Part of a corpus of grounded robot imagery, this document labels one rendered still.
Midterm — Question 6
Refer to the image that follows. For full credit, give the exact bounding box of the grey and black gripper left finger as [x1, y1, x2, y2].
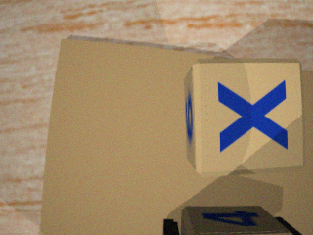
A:
[163, 219, 179, 235]

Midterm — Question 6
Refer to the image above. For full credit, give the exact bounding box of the tan mat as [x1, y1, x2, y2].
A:
[40, 39, 313, 235]

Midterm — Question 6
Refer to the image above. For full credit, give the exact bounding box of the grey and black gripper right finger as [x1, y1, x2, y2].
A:
[275, 217, 302, 235]

